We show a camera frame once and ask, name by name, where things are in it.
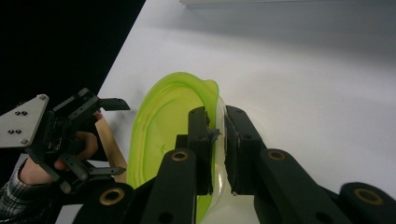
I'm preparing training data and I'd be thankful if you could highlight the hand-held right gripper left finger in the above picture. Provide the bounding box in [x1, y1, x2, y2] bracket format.
[139, 105, 221, 224]

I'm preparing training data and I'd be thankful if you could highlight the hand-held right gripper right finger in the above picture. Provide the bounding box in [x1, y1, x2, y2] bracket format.
[223, 105, 353, 224]

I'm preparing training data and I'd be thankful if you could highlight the round green plastic bowl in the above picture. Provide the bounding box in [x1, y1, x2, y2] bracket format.
[126, 71, 229, 224]

